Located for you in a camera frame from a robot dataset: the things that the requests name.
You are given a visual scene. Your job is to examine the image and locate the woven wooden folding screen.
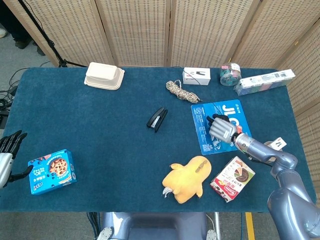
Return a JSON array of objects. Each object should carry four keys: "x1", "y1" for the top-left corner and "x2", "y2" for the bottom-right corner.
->
[{"x1": 3, "y1": 0, "x2": 320, "y2": 161}]

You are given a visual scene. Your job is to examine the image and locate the thin black mouse cable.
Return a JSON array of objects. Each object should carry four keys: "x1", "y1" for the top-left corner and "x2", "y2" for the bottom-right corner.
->
[{"x1": 178, "y1": 66, "x2": 226, "y2": 118}]

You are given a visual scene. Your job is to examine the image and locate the black floor cables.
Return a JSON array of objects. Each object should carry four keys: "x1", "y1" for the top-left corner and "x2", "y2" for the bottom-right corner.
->
[{"x1": 0, "y1": 67, "x2": 28, "y2": 118}]

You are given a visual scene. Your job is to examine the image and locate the long white pastel box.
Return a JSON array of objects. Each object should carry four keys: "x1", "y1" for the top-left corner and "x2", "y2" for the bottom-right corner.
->
[{"x1": 233, "y1": 69, "x2": 296, "y2": 97}]

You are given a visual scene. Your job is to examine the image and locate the red white snack box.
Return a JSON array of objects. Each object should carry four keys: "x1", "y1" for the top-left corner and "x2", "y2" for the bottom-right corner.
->
[{"x1": 209, "y1": 156, "x2": 256, "y2": 203}]

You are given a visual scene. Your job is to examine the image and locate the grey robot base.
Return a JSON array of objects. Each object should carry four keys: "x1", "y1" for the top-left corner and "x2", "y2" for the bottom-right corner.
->
[{"x1": 96, "y1": 211, "x2": 218, "y2": 240}]

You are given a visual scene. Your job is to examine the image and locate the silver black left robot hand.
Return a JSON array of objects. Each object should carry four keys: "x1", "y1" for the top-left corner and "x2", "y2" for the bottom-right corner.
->
[{"x1": 0, "y1": 129, "x2": 34, "y2": 190}]

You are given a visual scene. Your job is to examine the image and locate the cream plastic lunch box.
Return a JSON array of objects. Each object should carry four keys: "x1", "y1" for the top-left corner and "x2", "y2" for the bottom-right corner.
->
[{"x1": 83, "y1": 61, "x2": 126, "y2": 90}]

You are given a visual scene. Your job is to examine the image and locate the person in dark trousers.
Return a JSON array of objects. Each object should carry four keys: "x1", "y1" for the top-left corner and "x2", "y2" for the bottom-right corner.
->
[{"x1": 0, "y1": 0, "x2": 46, "y2": 56}]

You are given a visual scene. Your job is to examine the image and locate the black stapler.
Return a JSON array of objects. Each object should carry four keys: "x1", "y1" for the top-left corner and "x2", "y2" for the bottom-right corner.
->
[{"x1": 146, "y1": 107, "x2": 169, "y2": 133}]

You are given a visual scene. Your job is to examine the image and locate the white box with red logo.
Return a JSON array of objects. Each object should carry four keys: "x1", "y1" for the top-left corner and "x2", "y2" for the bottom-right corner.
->
[{"x1": 181, "y1": 66, "x2": 211, "y2": 86}]

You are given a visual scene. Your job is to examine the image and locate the black tripod stand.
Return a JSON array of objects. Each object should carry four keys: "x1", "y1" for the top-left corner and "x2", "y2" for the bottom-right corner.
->
[{"x1": 17, "y1": 0, "x2": 88, "y2": 68}]

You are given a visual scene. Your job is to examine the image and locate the blue printed mouse pad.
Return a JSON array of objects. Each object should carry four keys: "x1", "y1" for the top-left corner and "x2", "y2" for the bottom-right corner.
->
[{"x1": 190, "y1": 99, "x2": 252, "y2": 156}]

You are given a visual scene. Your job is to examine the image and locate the blue cookie box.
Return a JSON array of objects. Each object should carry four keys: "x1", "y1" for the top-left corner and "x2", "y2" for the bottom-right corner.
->
[{"x1": 27, "y1": 149, "x2": 78, "y2": 196}]

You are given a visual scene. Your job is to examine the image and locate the clear jar of binder clips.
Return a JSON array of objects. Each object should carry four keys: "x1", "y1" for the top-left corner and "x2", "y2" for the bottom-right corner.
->
[{"x1": 219, "y1": 62, "x2": 242, "y2": 87}]

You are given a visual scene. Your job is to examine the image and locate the coiled beige black rope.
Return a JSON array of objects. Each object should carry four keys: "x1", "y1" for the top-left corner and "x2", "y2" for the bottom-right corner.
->
[{"x1": 165, "y1": 79, "x2": 203, "y2": 104}]

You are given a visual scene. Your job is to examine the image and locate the metal table leg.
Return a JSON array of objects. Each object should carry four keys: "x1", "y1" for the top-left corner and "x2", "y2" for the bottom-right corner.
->
[{"x1": 213, "y1": 212, "x2": 222, "y2": 240}]

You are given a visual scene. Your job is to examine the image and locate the dark blue table cloth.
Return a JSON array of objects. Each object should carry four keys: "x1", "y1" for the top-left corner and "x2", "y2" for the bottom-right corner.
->
[{"x1": 0, "y1": 66, "x2": 315, "y2": 213}]

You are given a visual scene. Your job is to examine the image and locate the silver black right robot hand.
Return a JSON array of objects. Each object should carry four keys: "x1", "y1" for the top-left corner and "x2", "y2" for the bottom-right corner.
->
[{"x1": 206, "y1": 113, "x2": 242, "y2": 145}]

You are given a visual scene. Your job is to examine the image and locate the yellow plush toy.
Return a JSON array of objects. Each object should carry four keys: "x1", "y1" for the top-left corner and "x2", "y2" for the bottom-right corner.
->
[{"x1": 161, "y1": 155, "x2": 213, "y2": 204}]

